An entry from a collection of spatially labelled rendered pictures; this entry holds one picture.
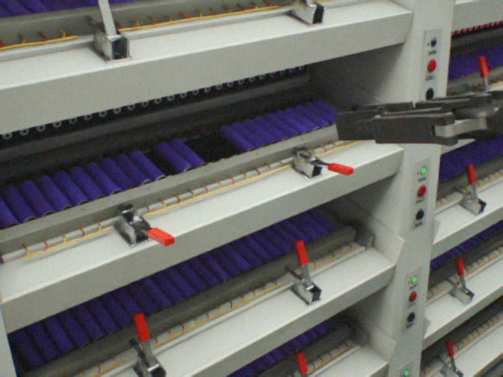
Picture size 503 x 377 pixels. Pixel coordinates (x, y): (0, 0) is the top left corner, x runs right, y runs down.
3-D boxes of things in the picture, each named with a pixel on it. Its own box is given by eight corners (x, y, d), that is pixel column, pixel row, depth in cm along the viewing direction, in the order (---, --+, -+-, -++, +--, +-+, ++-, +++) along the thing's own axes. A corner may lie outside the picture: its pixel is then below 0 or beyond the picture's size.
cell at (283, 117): (281, 119, 94) (310, 139, 90) (272, 122, 93) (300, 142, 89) (283, 108, 93) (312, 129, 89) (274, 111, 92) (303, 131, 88)
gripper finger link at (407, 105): (408, 102, 62) (413, 100, 63) (357, 106, 68) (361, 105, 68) (412, 131, 63) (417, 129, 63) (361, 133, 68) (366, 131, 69)
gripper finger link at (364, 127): (401, 132, 59) (381, 138, 57) (362, 133, 63) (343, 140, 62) (399, 116, 59) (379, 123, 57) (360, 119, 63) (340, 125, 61)
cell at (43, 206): (34, 191, 72) (58, 221, 68) (19, 194, 71) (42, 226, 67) (33, 178, 71) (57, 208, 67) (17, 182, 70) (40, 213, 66)
